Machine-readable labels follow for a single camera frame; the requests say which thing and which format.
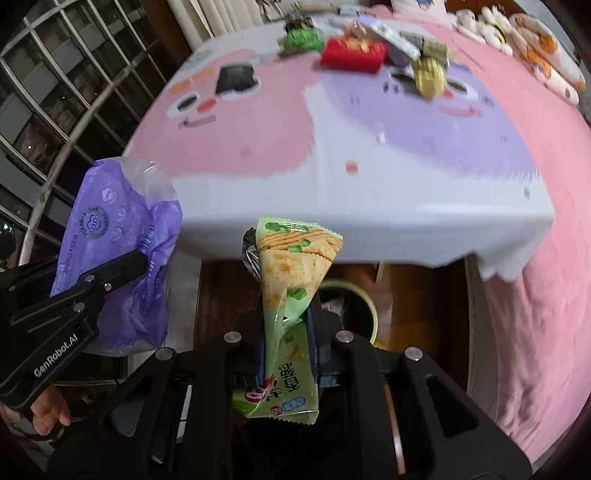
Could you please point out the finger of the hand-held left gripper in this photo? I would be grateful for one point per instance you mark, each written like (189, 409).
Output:
(115, 270)

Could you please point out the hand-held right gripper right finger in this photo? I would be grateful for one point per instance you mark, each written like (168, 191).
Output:
(316, 344)

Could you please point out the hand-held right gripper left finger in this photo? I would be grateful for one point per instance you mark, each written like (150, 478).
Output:
(262, 364)

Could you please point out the purple plastic bag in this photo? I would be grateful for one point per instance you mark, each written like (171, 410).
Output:
(129, 295)

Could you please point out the cream trash bin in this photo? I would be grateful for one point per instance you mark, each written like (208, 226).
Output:
(355, 304)

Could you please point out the green snack packet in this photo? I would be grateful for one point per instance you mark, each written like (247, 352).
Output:
(291, 263)

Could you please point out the person's left hand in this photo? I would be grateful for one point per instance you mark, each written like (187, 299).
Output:
(48, 410)

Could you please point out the metal window grille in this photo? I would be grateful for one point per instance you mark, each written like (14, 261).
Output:
(69, 92)

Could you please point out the pink bed sheet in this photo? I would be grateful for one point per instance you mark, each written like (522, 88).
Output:
(545, 323)

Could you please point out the white curtain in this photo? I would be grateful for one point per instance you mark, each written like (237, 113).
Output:
(221, 14)

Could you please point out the yellow-green snack packet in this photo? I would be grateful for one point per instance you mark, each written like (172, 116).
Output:
(430, 78)

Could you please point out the red snack packet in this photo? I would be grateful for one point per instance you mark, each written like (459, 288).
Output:
(353, 55)

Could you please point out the green crumpled packet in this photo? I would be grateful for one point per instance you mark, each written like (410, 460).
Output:
(301, 40)

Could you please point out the pale purple packet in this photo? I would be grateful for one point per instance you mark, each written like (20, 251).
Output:
(400, 55)

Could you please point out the dark patterned packet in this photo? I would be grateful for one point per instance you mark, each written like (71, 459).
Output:
(299, 22)

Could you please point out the brown and white packet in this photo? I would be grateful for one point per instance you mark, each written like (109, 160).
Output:
(356, 30)

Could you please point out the long white packet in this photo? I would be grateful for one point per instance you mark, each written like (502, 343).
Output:
(392, 34)

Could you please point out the olive grey packet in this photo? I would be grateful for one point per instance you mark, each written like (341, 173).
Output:
(431, 46)

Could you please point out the white pillow with blue print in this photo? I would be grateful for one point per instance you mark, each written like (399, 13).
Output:
(418, 5)

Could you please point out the white plush toy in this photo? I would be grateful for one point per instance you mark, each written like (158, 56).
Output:
(485, 27)

